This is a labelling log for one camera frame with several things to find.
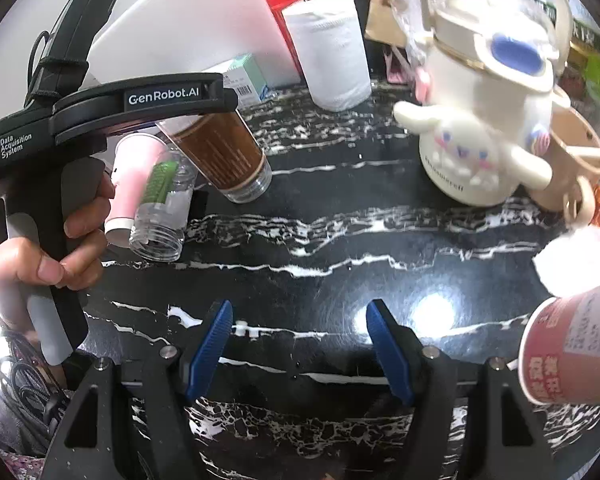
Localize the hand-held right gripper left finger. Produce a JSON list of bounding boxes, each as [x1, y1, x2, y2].
[[40, 300, 233, 480]]

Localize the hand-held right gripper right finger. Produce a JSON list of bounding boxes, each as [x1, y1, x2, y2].
[[365, 299, 561, 480]]

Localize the brown transparent cup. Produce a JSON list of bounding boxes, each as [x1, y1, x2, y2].
[[157, 110, 273, 205]]

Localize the pink cup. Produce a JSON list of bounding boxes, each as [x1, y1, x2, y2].
[[104, 133, 167, 248]]

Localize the red and white paper cup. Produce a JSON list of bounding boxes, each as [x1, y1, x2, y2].
[[518, 280, 600, 406]]

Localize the person's left hand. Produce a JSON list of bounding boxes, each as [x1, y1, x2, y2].
[[0, 175, 117, 346]]

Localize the clear plastic jar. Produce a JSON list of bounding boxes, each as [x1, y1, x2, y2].
[[129, 152, 199, 262]]

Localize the green ribbed item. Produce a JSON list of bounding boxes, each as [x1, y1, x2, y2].
[[141, 160, 181, 206]]

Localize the white cutting board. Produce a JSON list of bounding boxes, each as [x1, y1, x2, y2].
[[87, 0, 303, 88]]

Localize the crumpled white tissue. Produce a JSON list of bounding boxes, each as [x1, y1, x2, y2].
[[532, 225, 600, 297]]

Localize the teal and white box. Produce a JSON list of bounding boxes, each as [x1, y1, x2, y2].
[[220, 53, 271, 108]]

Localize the white cartoon dog bottle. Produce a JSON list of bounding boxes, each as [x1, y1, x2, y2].
[[392, 10, 571, 207]]

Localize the thin wooden stick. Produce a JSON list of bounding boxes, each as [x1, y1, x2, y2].
[[562, 144, 600, 161]]

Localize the white toilet paper roll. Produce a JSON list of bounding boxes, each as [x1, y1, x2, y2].
[[281, 0, 372, 112]]

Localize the brown paper bag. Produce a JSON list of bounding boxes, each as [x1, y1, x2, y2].
[[365, 0, 431, 46]]

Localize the clear plastic bag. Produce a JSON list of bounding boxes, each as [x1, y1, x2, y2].
[[390, 0, 573, 61]]

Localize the green packet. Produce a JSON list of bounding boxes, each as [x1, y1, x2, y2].
[[565, 10, 600, 101]]

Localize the black cables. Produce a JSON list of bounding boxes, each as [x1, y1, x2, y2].
[[0, 330, 68, 456]]

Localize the tan mug with handle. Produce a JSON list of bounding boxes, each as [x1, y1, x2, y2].
[[535, 85, 600, 226]]

